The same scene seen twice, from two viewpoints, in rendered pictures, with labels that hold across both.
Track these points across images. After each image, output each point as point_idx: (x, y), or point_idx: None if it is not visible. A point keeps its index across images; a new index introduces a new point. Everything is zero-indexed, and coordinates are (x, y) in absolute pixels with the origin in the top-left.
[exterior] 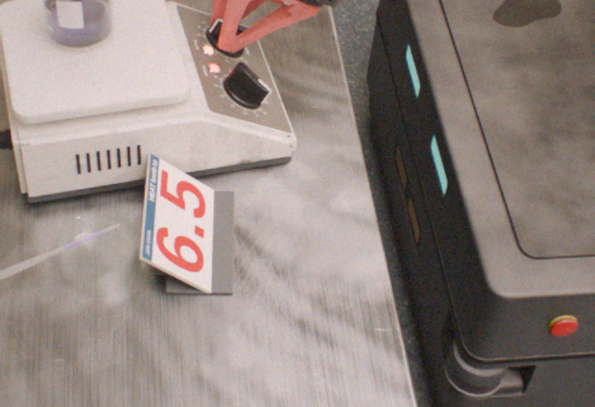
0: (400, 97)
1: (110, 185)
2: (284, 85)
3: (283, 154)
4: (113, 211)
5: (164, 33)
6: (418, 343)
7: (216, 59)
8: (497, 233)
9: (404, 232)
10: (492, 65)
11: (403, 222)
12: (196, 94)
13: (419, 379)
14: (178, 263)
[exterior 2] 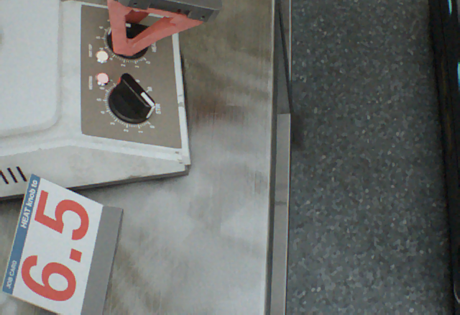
0: (442, 10)
1: (7, 195)
2: (203, 77)
3: (174, 170)
4: (10, 221)
5: (47, 49)
6: (450, 244)
7: (109, 65)
8: None
9: (444, 140)
10: None
11: (444, 130)
12: (72, 113)
13: (445, 280)
14: (44, 293)
